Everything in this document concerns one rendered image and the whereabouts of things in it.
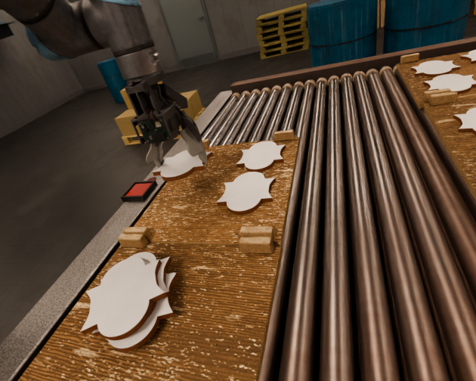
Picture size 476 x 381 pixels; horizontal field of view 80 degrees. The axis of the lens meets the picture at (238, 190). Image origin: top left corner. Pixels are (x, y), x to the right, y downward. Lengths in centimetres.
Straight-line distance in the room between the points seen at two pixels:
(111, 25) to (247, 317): 50
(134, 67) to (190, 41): 768
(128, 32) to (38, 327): 54
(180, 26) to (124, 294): 794
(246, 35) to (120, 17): 737
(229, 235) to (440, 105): 67
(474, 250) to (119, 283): 54
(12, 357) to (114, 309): 23
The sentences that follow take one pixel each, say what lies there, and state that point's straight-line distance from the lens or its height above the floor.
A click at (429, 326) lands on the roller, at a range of 46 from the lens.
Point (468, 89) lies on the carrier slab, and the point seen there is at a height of 94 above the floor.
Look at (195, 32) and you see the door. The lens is 815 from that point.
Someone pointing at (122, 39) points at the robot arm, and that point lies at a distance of 56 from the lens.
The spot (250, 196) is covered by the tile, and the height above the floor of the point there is 95.
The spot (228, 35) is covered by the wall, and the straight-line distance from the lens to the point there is 798.
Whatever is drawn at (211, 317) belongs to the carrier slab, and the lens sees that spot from 46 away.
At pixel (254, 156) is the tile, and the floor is 95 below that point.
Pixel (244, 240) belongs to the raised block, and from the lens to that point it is 50.
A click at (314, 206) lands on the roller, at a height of 92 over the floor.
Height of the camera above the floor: 131
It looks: 34 degrees down
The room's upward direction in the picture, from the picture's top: 17 degrees counter-clockwise
